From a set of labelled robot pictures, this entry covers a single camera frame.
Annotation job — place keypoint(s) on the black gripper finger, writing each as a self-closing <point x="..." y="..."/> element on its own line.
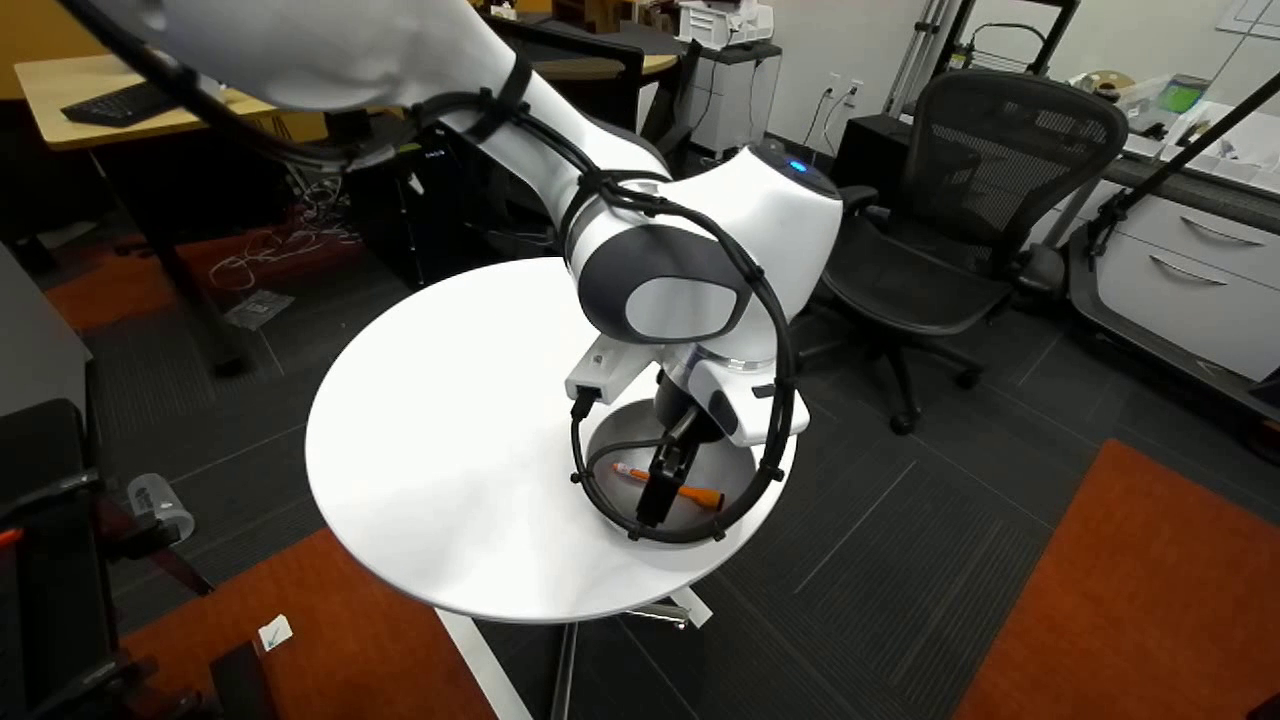
<point x="667" y="464"/>

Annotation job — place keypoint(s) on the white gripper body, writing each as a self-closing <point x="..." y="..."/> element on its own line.
<point x="726" y="392"/>

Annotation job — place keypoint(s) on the orange carrot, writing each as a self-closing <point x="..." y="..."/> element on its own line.
<point x="703" y="496"/>

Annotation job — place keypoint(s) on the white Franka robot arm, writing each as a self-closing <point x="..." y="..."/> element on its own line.
<point x="402" y="42"/>

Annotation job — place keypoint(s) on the grey bowl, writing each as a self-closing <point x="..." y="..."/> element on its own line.
<point x="607" y="501"/>

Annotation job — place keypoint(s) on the white table base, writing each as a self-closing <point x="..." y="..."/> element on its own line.
<point x="480" y="666"/>

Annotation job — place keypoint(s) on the black computer tower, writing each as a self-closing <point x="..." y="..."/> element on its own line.
<point x="875" y="144"/>

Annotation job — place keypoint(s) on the small white cabinet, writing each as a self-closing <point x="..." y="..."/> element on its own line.
<point x="733" y="103"/>

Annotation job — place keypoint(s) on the black mesh office chair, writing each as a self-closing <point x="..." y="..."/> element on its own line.
<point x="987" y="161"/>

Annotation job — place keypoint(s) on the white box on cabinet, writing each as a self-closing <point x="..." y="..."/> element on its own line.
<point x="726" y="24"/>

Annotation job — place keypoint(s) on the black tower under desk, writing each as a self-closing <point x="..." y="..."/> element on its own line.
<point x="385" y="202"/>

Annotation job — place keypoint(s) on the small white floor tag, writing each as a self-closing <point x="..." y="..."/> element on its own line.
<point x="273" y="632"/>

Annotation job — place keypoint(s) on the grey power strip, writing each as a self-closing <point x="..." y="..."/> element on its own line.
<point x="258" y="309"/>

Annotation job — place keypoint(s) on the black tripod stand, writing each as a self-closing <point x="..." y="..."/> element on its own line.
<point x="995" y="42"/>

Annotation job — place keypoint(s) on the white drawer cabinet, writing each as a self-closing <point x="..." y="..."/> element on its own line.
<point x="1201" y="285"/>

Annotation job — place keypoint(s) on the black slanted pole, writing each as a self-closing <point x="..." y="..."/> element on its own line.
<point x="1174" y="167"/>

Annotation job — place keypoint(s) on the clear plastic cup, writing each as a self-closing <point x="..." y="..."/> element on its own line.
<point x="161" y="504"/>

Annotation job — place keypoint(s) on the device with green screen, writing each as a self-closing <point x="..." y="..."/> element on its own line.
<point x="1180" y="94"/>

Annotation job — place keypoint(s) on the black chair with armrest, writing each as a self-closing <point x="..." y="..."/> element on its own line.
<point x="55" y="574"/>

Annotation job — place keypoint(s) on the grey side cabinet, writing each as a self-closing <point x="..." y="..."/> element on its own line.
<point x="39" y="341"/>

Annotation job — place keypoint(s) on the black keyboard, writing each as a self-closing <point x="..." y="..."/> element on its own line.
<point x="115" y="104"/>

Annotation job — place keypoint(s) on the wooden desk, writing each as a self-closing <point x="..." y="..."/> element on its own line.
<point x="83" y="86"/>

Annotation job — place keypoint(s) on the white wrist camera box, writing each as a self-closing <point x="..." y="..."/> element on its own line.
<point x="607" y="371"/>

